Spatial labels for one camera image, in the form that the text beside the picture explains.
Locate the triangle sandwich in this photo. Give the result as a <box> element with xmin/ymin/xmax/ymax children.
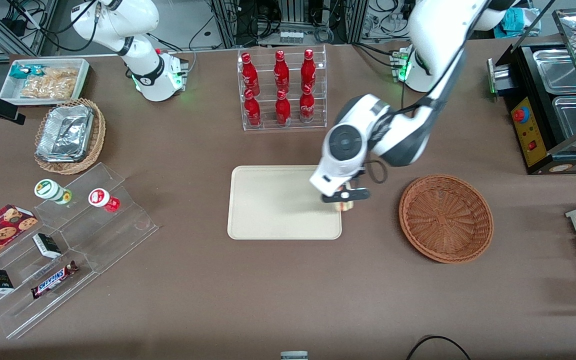
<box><xmin>332</xmin><ymin>181</ymin><xmax>358</xmax><ymax>214</ymax></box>

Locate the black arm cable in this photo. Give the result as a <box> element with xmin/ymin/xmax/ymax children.
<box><xmin>363</xmin><ymin>47</ymin><xmax>469</xmax><ymax>185</ymax></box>

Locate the snickers chocolate bar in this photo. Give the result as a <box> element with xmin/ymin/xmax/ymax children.
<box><xmin>30</xmin><ymin>260</ymin><xmax>79</xmax><ymax>300</ymax></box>

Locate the aluminium foil container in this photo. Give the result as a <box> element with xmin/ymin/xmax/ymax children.
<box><xmin>35</xmin><ymin>104</ymin><xmax>95</xmax><ymax>163</ymax></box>

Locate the clear acrylic stepped shelf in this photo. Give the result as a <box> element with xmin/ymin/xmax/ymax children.
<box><xmin>0</xmin><ymin>162</ymin><xmax>160</xmax><ymax>341</ymax></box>

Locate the clear acrylic bottle rack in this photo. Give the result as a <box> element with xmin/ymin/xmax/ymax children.
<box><xmin>237</xmin><ymin>44</ymin><xmax>328</xmax><ymax>132</ymax></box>

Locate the red lid yogurt cup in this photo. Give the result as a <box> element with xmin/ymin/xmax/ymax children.
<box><xmin>88</xmin><ymin>188</ymin><xmax>121</xmax><ymax>213</ymax></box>

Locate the teal snack packet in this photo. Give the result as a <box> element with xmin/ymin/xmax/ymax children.
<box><xmin>9</xmin><ymin>64</ymin><xmax>44</xmax><ymax>80</ymax></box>

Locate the red cola bottle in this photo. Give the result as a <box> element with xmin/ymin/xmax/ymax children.
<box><xmin>301</xmin><ymin>48</ymin><xmax>317</xmax><ymax>93</ymax></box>
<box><xmin>243</xmin><ymin>89</ymin><xmax>263</xmax><ymax>128</ymax></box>
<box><xmin>275</xmin><ymin>89</ymin><xmax>292</xmax><ymax>127</ymax></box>
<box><xmin>299</xmin><ymin>84</ymin><xmax>316</xmax><ymax>124</ymax></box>
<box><xmin>241</xmin><ymin>52</ymin><xmax>261</xmax><ymax>97</ymax></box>
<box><xmin>273</xmin><ymin>50</ymin><xmax>291</xmax><ymax>95</ymax></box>

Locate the white rectangular snack bin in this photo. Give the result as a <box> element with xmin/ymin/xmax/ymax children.
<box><xmin>0</xmin><ymin>58</ymin><xmax>91</xmax><ymax>107</ymax></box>

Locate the black food warmer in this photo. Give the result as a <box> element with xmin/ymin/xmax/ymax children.
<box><xmin>487</xmin><ymin>7</ymin><xmax>576</xmax><ymax>176</ymax></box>

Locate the brown round wicker basket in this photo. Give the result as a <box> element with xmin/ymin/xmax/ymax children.
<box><xmin>398</xmin><ymin>173</ymin><xmax>495</xmax><ymax>264</ymax></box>

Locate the teal plastic bag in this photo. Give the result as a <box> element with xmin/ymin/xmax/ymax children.
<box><xmin>500</xmin><ymin>6</ymin><xmax>541</xmax><ymax>39</ymax></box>

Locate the green lid yogurt cup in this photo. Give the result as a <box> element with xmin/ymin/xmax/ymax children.
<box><xmin>34</xmin><ymin>178</ymin><xmax>73</xmax><ymax>206</ymax></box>

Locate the clear bag of chips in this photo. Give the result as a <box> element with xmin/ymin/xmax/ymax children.
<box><xmin>20</xmin><ymin>67</ymin><xmax>80</xmax><ymax>100</ymax></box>

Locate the beige plastic tray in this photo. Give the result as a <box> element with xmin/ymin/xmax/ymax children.
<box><xmin>227</xmin><ymin>165</ymin><xmax>343</xmax><ymax>241</ymax></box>

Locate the black table cable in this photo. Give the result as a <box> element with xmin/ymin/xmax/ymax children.
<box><xmin>406</xmin><ymin>335</ymin><xmax>473</xmax><ymax>360</ymax></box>

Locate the light oval wicker basket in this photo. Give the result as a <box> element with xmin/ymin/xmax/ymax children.
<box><xmin>34</xmin><ymin>98</ymin><xmax>107</xmax><ymax>176</ymax></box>

